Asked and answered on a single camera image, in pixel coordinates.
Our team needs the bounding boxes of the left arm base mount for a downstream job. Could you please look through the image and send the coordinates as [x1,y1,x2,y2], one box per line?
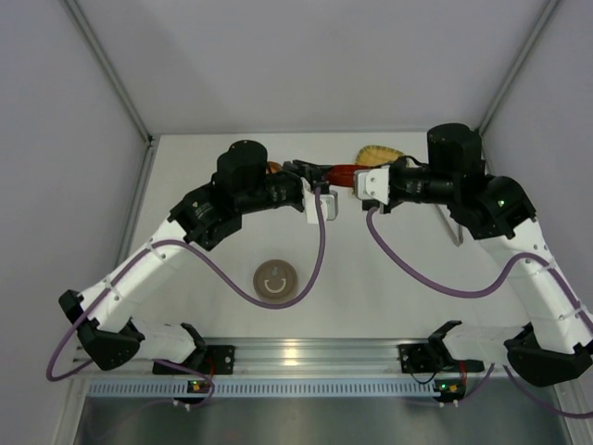
[152,344,235,375]

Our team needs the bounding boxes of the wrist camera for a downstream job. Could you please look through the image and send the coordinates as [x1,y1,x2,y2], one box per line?
[354,165,390,205]
[301,179,338,224]

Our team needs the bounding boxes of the metal tongs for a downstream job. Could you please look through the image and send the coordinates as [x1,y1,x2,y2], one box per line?
[433,205,464,248]

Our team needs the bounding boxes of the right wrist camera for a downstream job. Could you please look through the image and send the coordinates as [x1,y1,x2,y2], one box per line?
[354,165,390,205]

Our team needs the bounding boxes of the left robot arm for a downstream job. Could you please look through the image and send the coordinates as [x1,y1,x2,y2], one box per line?
[58,140,337,374]

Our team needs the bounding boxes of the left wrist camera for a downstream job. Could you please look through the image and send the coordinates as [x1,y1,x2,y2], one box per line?
[301,179,338,224]

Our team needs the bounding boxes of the beige lid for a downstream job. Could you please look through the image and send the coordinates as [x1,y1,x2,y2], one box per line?
[253,260,298,297]

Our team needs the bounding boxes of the aluminium front rail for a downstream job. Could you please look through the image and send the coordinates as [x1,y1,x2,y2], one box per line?
[69,337,575,377]

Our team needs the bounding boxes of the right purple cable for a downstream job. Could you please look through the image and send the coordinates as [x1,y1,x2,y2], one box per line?
[366,206,593,420]

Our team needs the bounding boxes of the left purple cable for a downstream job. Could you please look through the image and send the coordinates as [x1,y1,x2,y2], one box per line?
[45,187,327,409]

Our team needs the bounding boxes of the red steel container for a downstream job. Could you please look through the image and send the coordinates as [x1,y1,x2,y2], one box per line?
[267,161,282,174]

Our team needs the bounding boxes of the slotted cable duct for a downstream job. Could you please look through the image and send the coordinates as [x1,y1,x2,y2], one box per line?
[87,378,444,399]

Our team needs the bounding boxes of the purple cable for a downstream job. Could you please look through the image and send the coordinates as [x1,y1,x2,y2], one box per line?
[366,206,593,420]
[45,187,327,409]

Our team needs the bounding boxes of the yellow bamboo tray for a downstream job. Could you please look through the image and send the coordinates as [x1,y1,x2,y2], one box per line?
[356,145,404,170]

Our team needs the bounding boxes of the left frame post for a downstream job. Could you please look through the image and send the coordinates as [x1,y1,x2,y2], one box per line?
[62,0,155,143]

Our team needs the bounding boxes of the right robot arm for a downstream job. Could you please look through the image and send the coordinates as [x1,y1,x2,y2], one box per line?
[379,123,592,388]

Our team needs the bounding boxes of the red lid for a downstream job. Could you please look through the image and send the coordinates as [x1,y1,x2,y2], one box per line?
[325,164,366,189]

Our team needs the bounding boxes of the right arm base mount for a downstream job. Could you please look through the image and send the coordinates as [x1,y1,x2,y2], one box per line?
[397,342,486,375]

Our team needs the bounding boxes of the beige steel container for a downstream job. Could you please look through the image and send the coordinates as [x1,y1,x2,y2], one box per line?
[259,293,296,307]

